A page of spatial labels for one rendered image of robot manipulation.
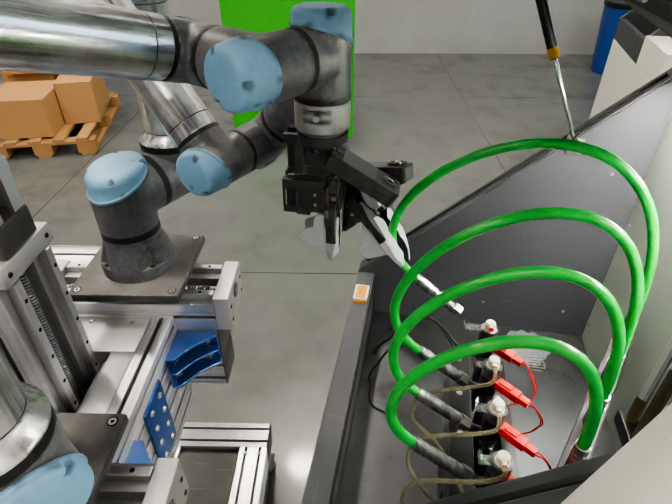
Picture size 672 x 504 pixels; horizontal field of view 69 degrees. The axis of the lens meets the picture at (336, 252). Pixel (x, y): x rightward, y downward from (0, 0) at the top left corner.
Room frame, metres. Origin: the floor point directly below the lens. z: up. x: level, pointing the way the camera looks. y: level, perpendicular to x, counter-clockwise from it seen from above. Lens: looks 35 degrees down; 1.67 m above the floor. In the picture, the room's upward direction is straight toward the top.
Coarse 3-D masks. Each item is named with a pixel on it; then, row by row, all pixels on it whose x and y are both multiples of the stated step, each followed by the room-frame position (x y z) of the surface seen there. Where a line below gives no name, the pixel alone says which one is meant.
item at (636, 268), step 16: (544, 208) 0.50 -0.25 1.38; (560, 208) 0.50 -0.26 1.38; (480, 224) 0.52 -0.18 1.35; (496, 224) 0.51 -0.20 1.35; (592, 224) 0.49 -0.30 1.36; (608, 224) 0.49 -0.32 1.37; (448, 240) 0.52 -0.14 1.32; (464, 240) 0.51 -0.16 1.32; (624, 240) 0.48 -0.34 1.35; (432, 256) 0.52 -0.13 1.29; (416, 272) 0.52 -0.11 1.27; (640, 272) 0.48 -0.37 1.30; (400, 288) 0.53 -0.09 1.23; (640, 288) 0.47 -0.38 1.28; (640, 304) 0.47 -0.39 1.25; (416, 352) 0.52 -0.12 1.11; (432, 352) 0.53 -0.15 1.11; (624, 352) 0.47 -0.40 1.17; (448, 368) 0.51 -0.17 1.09; (464, 384) 0.50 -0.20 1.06
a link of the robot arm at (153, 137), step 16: (144, 0) 0.93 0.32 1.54; (160, 0) 0.95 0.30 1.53; (144, 112) 0.94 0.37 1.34; (144, 128) 0.95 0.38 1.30; (160, 128) 0.93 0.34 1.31; (144, 144) 0.93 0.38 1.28; (160, 144) 0.92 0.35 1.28; (160, 160) 0.91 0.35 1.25; (176, 160) 0.92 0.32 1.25; (176, 176) 0.91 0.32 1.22; (176, 192) 0.90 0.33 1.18
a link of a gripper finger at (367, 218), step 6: (360, 198) 0.68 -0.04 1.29; (360, 204) 0.66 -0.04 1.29; (360, 210) 0.65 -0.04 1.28; (366, 210) 0.66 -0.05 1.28; (360, 216) 0.65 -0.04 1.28; (366, 216) 0.65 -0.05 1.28; (372, 216) 0.65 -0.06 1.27; (366, 222) 0.64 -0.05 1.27; (372, 222) 0.64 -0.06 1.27; (372, 228) 0.64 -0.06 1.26; (378, 228) 0.64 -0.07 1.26; (378, 234) 0.64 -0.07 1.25; (378, 240) 0.64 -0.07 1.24; (384, 240) 0.63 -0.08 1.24
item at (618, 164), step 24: (504, 144) 0.61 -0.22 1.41; (528, 144) 0.60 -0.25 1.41; (552, 144) 0.59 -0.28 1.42; (576, 144) 0.59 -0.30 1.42; (456, 168) 0.63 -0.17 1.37; (624, 168) 0.57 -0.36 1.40; (408, 192) 0.65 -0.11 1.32; (648, 192) 0.56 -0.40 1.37; (648, 216) 0.55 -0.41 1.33; (648, 240) 0.55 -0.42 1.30; (648, 264) 0.55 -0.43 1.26; (648, 288) 0.54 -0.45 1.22
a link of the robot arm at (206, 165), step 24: (96, 0) 0.78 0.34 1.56; (120, 0) 0.80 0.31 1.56; (144, 96) 0.74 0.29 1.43; (168, 96) 0.73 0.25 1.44; (192, 96) 0.75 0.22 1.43; (168, 120) 0.72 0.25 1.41; (192, 120) 0.71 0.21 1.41; (192, 144) 0.70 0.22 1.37; (216, 144) 0.70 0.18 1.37; (240, 144) 0.73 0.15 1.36; (192, 168) 0.67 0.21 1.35; (216, 168) 0.67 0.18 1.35; (240, 168) 0.71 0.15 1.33; (192, 192) 0.68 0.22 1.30
